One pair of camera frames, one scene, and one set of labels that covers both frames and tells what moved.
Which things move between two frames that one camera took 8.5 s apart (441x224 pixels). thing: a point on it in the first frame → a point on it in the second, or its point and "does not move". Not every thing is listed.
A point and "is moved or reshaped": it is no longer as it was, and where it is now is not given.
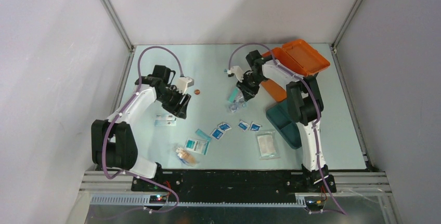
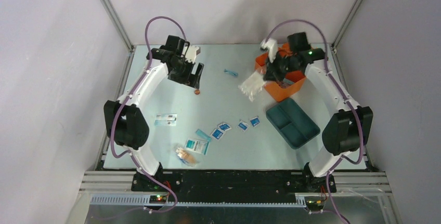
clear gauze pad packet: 267,145 is moved or reshaped
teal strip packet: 203,135 does not move
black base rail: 232,186 does not move
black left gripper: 179,109 → 190,79
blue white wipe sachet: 217,134 does not move
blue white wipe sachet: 243,126 does not move
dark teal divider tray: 278,115 does not move
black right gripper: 248,93 → 272,73
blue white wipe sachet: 224,126 does not move
